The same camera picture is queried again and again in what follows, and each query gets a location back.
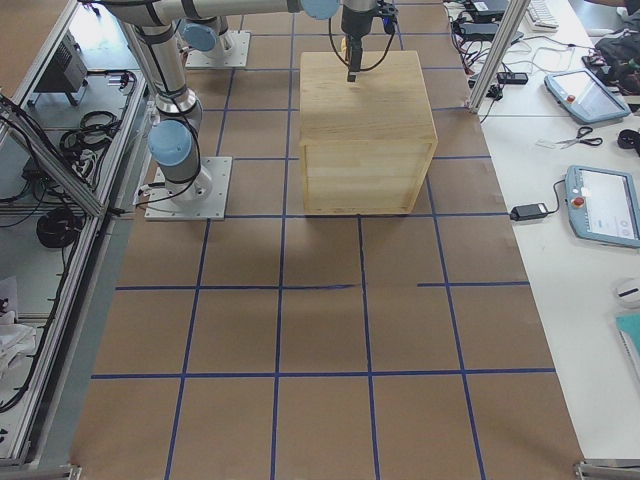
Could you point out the aluminium frame post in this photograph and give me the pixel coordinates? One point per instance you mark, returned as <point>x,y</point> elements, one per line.
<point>512,18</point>

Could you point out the white keyboard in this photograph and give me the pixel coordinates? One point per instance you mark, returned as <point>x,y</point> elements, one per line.
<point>539,17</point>

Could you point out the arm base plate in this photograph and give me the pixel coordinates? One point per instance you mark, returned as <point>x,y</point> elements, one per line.
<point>204,198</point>
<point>237,58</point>

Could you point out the black handled scissors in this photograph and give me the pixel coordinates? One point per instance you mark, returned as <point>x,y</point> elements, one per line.
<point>582,137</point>

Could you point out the teach pendant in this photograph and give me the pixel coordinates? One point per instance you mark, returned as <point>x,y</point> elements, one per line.
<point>602,205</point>
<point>585,97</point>

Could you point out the black electronics box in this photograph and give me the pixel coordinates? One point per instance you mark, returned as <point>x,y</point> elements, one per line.
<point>66,72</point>

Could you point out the white round device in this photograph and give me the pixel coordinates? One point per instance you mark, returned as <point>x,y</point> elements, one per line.
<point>627,293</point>

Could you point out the far teach pendant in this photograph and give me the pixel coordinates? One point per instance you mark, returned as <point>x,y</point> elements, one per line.
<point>585,97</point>

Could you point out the near teach pendant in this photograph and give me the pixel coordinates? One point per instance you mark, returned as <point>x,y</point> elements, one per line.
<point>602,205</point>

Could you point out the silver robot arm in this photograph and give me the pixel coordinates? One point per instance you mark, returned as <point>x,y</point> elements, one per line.
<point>209,36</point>
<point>154,24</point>

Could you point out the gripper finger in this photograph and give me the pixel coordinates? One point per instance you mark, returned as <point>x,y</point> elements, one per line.
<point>353,56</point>

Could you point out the teal notebook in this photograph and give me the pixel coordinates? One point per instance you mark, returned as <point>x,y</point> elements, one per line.
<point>628,329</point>

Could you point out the black power adapter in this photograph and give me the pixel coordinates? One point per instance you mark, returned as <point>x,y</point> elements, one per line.
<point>528,212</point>

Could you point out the wooden drawer cabinet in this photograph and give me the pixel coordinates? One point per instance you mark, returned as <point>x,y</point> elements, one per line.
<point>366,145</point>

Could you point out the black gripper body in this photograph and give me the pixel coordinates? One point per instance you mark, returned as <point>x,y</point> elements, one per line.
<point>354,24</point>

